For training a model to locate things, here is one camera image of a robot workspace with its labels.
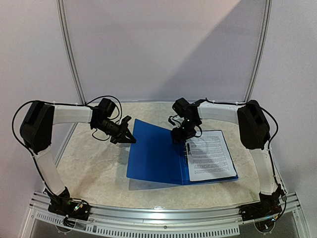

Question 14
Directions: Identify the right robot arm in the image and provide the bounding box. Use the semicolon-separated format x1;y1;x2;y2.
171;98;286;216

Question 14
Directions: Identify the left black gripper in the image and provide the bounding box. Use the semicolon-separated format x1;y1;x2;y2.
93;118;136;144

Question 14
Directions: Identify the printed paper sheet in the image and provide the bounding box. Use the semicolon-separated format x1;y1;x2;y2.
186;130;238;182

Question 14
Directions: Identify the aluminium front rail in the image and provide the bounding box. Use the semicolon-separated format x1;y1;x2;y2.
22;192;309;238

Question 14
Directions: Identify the right aluminium frame post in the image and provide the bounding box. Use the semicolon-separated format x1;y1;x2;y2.
244;0;272;102

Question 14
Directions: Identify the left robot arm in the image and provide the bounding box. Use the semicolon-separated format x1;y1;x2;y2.
16;95;136;215

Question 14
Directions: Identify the blue plastic folder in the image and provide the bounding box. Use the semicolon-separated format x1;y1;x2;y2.
126;118;240;186

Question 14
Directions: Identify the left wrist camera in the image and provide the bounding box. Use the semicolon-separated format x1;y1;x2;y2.
121;116;132;123

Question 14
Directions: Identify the metal folder clip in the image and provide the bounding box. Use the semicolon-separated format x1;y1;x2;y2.
184;143;191;164

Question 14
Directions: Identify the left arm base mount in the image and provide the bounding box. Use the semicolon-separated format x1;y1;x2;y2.
44;187;91;221

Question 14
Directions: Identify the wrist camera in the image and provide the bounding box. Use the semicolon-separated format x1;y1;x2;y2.
121;116;132;123
168;116;181;126

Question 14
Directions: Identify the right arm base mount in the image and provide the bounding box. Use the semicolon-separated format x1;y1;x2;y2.
239;189;287;234

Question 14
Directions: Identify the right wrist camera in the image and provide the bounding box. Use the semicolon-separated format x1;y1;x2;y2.
168;116;181;126

